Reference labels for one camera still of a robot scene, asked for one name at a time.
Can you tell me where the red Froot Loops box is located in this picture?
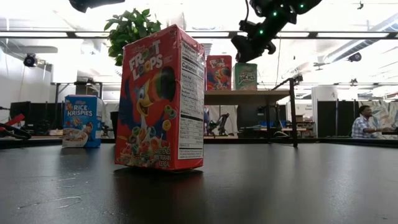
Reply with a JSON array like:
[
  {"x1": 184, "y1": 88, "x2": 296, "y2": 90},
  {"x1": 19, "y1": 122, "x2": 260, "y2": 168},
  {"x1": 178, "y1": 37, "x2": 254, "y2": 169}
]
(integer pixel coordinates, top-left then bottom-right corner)
[
  {"x1": 114, "y1": 24, "x2": 206, "y2": 172},
  {"x1": 205, "y1": 55, "x2": 233, "y2": 91}
]

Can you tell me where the blue Rice Krispies box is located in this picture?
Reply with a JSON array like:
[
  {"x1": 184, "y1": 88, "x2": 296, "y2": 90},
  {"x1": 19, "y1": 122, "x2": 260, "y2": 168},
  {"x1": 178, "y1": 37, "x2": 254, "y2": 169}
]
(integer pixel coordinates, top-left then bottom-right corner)
[{"x1": 62, "y1": 94, "x2": 103, "y2": 149}]

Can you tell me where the person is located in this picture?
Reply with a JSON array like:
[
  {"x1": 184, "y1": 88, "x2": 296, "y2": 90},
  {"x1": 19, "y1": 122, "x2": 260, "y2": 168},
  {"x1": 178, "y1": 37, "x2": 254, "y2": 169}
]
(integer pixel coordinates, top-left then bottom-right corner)
[{"x1": 351, "y1": 105, "x2": 396, "y2": 139}]

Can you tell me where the red black object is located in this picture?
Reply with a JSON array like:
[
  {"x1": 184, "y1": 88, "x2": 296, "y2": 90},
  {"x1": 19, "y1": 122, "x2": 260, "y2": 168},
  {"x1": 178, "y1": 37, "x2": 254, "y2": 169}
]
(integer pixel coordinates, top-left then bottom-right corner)
[{"x1": 0, "y1": 113, "x2": 32, "y2": 140}]

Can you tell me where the black background partition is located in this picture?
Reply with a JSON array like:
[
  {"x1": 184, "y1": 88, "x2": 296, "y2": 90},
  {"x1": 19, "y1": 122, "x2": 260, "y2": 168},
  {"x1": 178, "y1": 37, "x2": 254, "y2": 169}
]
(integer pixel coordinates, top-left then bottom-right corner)
[{"x1": 9, "y1": 101, "x2": 63, "y2": 135}]

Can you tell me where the black aluminium table frame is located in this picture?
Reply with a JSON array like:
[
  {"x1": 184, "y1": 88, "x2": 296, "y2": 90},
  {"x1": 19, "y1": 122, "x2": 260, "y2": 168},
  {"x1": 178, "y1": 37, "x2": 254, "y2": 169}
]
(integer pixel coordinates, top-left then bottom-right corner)
[{"x1": 269, "y1": 74, "x2": 304, "y2": 148}]

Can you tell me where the green Apple Jacks box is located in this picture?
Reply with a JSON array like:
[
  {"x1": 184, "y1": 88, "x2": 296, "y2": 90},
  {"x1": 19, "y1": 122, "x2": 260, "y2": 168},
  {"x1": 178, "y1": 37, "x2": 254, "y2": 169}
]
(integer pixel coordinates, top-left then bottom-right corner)
[{"x1": 234, "y1": 62, "x2": 259, "y2": 91}]

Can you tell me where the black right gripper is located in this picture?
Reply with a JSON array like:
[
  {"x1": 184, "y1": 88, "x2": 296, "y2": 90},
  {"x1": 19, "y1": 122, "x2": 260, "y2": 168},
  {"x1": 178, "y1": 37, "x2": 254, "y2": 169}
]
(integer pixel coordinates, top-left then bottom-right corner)
[{"x1": 231, "y1": 20, "x2": 277, "y2": 54}]

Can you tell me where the black table mat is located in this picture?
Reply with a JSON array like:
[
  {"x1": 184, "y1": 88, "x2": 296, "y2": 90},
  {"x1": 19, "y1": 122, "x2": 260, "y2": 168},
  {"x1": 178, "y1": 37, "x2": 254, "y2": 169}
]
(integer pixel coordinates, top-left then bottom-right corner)
[{"x1": 0, "y1": 141, "x2": 398, "y2": 224}]

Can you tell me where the green plant in black pot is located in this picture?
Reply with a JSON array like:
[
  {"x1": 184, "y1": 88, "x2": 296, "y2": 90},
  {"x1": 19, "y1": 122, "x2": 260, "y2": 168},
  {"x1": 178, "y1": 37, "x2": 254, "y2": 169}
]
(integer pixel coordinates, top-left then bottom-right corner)
[{"x1": 104, "y1": 8, "x2": 162, "y2": 139}]

